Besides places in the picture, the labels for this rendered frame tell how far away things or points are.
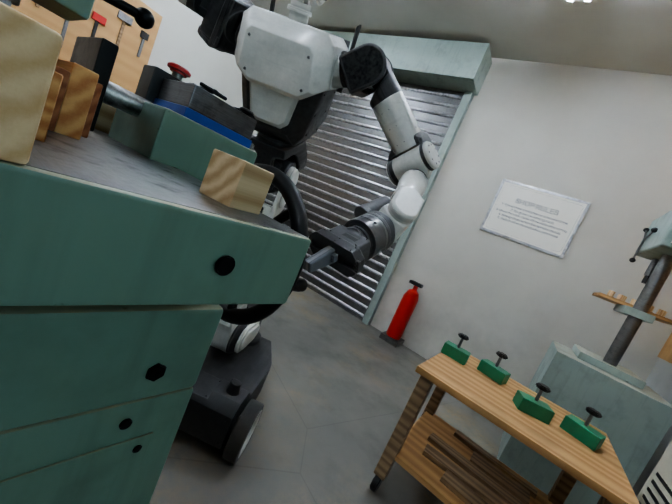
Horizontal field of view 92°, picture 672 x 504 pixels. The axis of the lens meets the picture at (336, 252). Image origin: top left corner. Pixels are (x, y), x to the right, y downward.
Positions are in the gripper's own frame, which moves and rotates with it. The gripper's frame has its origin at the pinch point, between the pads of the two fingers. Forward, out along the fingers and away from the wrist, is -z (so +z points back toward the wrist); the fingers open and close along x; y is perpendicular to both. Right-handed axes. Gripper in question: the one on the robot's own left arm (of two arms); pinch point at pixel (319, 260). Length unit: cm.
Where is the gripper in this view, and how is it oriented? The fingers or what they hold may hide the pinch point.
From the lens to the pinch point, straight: 57.8
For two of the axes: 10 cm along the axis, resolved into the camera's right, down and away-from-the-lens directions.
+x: -7.3, -4.4, 5.2
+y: 1.0, -8.3, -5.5
